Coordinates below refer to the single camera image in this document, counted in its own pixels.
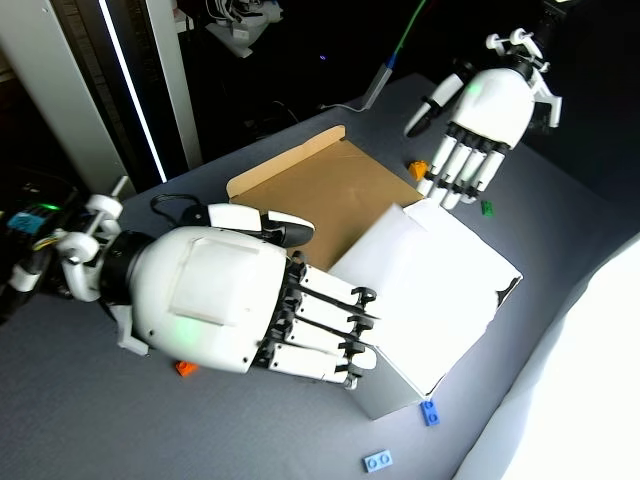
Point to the white LED light strip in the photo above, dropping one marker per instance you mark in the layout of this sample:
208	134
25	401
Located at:
131	90

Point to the narrow white metal post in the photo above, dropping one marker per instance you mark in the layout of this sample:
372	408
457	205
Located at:
172	75

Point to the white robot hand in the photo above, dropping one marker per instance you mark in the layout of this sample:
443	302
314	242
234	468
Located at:
210	290
492	105

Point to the white plastic parts pile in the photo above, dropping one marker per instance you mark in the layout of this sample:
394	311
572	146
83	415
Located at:
235	35

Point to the white backdrop cloth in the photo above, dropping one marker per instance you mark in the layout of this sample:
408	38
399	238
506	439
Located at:
575	375

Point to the wide white metal post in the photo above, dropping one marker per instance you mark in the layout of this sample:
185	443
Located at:
60	90

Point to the brown cardboard box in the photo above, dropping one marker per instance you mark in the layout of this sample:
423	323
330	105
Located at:
425	300

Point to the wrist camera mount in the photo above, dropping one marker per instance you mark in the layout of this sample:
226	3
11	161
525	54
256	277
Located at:
131	337

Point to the green toy brick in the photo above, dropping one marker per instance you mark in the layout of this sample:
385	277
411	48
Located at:
488	208

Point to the light blue toy brick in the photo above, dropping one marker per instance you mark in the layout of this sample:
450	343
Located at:
378	461

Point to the grey table cloth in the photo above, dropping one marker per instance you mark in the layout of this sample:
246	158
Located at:
100	410

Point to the grey plug with blue tip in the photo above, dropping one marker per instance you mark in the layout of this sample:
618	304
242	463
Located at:
377	87

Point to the yellow toy brick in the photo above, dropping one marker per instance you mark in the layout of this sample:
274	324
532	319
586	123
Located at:
417	170

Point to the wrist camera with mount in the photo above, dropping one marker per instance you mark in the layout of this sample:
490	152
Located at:
552	107

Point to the orange toy brick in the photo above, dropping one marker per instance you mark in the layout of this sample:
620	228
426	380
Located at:
186	369

